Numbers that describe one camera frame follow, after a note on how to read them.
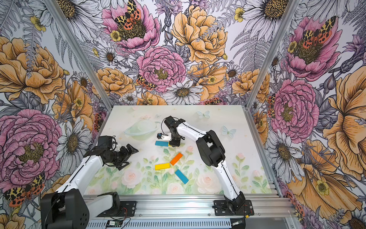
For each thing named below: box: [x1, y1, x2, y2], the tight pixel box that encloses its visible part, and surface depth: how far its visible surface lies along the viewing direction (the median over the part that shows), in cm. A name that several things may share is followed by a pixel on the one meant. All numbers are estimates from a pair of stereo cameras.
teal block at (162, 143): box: [154, 140, 170, 147], surface depth 101 cm
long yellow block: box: [154, 162, 171, 171], surface depth 91 cm
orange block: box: [169, 152, 184, 166], surface depth 94 cm
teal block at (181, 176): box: [174, 169, 189, 185], surface depth 87 cm
